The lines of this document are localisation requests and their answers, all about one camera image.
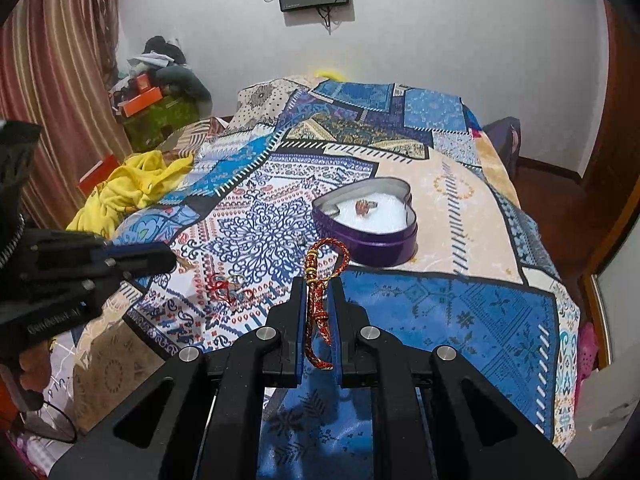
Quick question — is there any pink cloth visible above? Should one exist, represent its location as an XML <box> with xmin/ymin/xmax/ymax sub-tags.
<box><xmin>575</xmin><ymin>322</ymin><xmax>600</xmax><ymax>402</ymax></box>

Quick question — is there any striped brown curtain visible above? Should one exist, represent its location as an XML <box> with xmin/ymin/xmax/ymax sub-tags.
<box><xmin>0</xmin><ymin>0</ymin><xmax>134</xmax><ymax>232</ymax></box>

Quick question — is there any red string bracelet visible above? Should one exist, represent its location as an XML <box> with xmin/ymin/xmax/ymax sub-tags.
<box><xmin>207</xmin><ymin>273</ymin><xmax>237</xmax><ymax>304</ymax></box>

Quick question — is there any black monitor cable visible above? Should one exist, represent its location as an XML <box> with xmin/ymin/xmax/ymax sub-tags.
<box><xmin>318</xmin><ymin>4</ymin><xmax>342</xmax><ymax>32</ymax></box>

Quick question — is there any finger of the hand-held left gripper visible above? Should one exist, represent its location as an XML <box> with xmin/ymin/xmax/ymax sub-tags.
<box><xmin>24</xmin><ymin>232</ymin><xmax>177</xmax><ymax>279</ymax></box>
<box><xmin>20</xmin><ymin>269</ymin><xmax>135</xmax><ymax>307</ymax></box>

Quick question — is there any red box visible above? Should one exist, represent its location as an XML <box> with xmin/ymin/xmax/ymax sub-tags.
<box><xmin>77</xmin><ymin>154</ymin><xmax>121</xmax><ymax>199</ymax></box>

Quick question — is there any pile of dark clothes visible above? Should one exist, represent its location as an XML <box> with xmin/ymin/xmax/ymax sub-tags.
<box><xmin>142</xmin><ymin>36</ymin><xmax>214</xmax><ymax>107</ymax></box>

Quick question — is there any yellow cloth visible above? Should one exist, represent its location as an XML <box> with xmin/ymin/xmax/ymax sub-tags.
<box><xmin>66</xmin><ymin>151</ymin><xmax>195</xmax><ymax>239</ymax></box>

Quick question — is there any blue patchwork blanket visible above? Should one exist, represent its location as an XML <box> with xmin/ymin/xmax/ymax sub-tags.
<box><xmin>74</xmin><ymin>75</ymin><xmax>582</xmax><ymax>480</ymax></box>

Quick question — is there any orange box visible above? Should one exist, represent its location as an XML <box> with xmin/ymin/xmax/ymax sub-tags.
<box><xmin>118</xmin><ymin>87</ymin><xmax>164</xmax><ymax>117</ymax></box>

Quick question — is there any red braided bracelet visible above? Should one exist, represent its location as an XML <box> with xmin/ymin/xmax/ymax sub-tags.
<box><xmin>304</xmin><ymin>237</ymin><xmax>351</xmax><ymax>372</ymax></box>

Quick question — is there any purple heart-shaped tin box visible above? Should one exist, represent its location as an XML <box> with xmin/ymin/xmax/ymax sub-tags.
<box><xmin>311</xmin><ymin>177</ymin><xmax>419</xmax><ymax>266</ymax></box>

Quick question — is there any green patterned cloth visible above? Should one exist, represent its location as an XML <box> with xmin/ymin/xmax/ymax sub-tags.
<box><xmin>122</xmin><ymin>100</ymin><xmax>202</xmax><ymax>154</ymax></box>

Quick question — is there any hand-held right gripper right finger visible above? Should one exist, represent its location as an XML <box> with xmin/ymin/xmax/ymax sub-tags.
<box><xmin>329</xmin><ymin>277</ymin><xmax>582</xmax><ymax>480</ymax></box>

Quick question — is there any purple cloth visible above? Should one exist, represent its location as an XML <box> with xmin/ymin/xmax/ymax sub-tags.
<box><xmin>482</xmin><ymin>116</ymin><xmax>522</xmax><ymax>179</ymax></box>

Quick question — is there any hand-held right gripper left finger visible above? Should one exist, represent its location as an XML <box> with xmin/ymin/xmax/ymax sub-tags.
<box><xmin>50</xmin><ymin>276</ymin><xmax>307</xmax><ymax>480</ymax></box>

